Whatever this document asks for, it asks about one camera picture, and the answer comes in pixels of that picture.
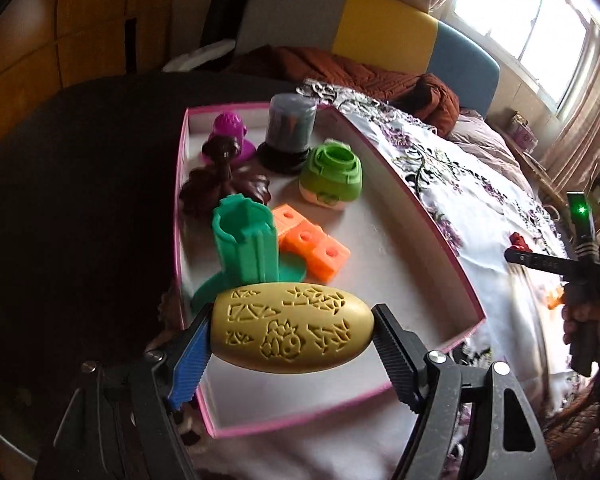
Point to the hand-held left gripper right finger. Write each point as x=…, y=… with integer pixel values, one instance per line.
x=397, y=355

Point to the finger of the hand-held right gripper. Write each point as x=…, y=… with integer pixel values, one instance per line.
x=545, y=262

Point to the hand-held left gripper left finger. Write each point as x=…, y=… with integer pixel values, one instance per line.
x=187, y=365

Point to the pink shallow box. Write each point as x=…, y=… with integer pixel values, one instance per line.
x=380, y=270

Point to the gold carved egg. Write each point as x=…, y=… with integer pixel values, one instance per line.
x=290, y=330

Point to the clear cylinder container black base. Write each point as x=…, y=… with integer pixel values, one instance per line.
x=290, y=125

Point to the person's right hand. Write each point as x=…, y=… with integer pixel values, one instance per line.
x=572, y=325

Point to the small red toy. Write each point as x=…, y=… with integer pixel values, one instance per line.
x=519, y=242

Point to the orange plastic toy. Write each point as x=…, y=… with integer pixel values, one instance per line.
x=556, y=300

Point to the embroidered floral white tablecloth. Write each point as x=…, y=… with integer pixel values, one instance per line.
x=480, y=195

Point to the purple tin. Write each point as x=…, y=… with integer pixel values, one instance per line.
x=523, y=132

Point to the beige curtain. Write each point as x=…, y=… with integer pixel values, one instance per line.
x=585, y=110

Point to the teal plastic tower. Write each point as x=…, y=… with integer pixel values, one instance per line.
x=245, y=240

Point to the orange linked cube blocks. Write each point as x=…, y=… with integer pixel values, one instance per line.
x=310, y=245

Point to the wicker chair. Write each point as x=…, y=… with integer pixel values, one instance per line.
x=575, y=410

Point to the dark brown figurine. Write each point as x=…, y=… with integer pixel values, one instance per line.
x=215, y=180

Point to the green round plastic toy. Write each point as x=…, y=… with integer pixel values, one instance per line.
x=330, y=175

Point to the window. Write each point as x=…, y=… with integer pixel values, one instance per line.
x=525, y=15

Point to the purple plastic figurine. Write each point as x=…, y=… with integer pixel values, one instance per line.
x=227, y=125

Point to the rust quilted blanket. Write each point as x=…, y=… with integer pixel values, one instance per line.
x=380, y=80

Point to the grey yellow blue headboard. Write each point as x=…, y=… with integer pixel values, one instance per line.
x=380, y=25

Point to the white pillow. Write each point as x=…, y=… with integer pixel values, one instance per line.
x=200, y=55

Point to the wooden wardrobe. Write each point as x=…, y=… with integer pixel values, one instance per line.
x=80, y=25

